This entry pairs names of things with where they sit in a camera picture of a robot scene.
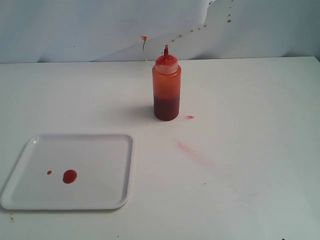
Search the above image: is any red sauce blob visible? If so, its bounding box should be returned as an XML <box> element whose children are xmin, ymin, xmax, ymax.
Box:
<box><xmin>47</xmin><ymin>169</ymin><xmax>78</xmax><ymax>185</ymax></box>

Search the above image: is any white rectangular tray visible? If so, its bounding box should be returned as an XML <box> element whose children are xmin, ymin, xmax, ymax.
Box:
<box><xmin>0</xmin><ymin>134</ymin><xmax>134</xmax><ymax>211</ymax></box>

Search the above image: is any red sauce squeeze bottle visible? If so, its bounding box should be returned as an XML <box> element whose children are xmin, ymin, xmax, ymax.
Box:
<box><xmin>152</xmin><ymin>44</ymin><xmax>182</xmax><ymax>121</ymax></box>

